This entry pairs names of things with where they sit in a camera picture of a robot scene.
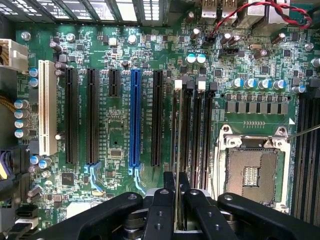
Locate RAM slot with white clip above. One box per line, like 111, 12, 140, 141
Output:
194, 80, 207, 190
170, 79, 184, 176

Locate RAM slot with black clip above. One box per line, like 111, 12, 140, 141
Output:
182, 80, 196, 189
204, 81, 217, 191

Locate black RAM slot bank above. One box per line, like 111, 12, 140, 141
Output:
291, 77, 320, 225

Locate silver CPU socket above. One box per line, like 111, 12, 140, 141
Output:
216, 124, 292, 214

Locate long black expansion slot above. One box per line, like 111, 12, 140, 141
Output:
65, 67, 80, 165
150, 70, 164, 167
85, 68, 100, 166

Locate blue expansion slot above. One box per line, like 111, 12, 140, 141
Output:
128, 69, 143, 168

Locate square black chip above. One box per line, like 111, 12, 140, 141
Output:
61, 172, 76, 187

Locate green motherboard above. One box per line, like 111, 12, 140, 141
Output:
14, 9, 320, 231

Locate row of grey chokes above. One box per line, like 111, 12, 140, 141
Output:
224, 93, 290, 115

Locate metal locking lever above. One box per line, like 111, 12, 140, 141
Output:
286, 124, 320, 140

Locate black SATA connector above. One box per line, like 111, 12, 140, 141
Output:
15, 204, 39, 219

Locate blue-topped capacitor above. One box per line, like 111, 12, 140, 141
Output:
243, 78, 257, 90
257, 78, 272, 90
195, 53, 207, 66
272, 79, 287, 91
230, 77, 244, 89
291, 85, 307, 95
185, 53, 197, 66

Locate short black expansion slot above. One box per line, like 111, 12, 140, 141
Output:
108, 69, 122, 98

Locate white PCI expansion slot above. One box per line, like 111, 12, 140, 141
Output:
38, 59, 59, 157

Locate black fan header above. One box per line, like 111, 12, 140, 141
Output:
220, 45, 240, 58

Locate silver USB port block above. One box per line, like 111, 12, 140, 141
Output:
200, 0, 239, 21

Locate silver network port block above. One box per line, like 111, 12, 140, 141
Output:
237, 0, 292, 29

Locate beige power connector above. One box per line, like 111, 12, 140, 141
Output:
0, 38, 30, 74

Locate purple wires with plug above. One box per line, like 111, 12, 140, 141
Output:
0, 149, 14, 181

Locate yellow wires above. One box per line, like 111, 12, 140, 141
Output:
0, 94, 16, 114

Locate red and black twisted wire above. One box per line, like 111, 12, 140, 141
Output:
209, 1, 313, 39

